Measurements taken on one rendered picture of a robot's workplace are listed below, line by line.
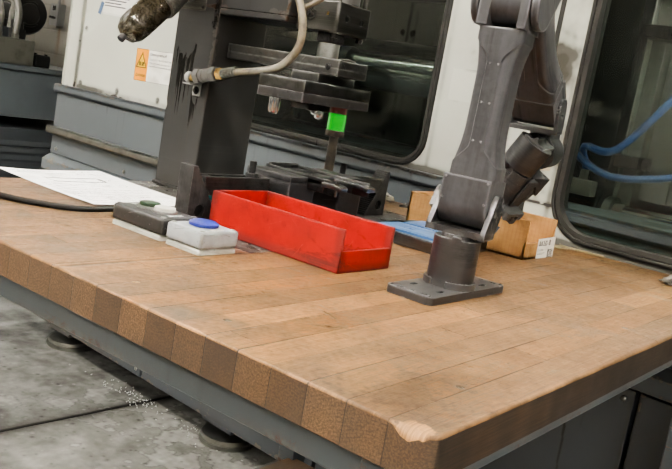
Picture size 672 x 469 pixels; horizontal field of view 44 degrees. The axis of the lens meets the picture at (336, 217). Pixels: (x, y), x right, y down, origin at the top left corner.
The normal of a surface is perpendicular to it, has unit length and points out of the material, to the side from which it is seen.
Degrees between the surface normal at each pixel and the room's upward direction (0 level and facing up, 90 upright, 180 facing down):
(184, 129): 90
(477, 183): 88
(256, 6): 90
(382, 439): 90
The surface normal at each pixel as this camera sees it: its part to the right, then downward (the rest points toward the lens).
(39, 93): 0.73, 0.23
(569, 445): -0.65, 0.00
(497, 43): -0.47, 0.02
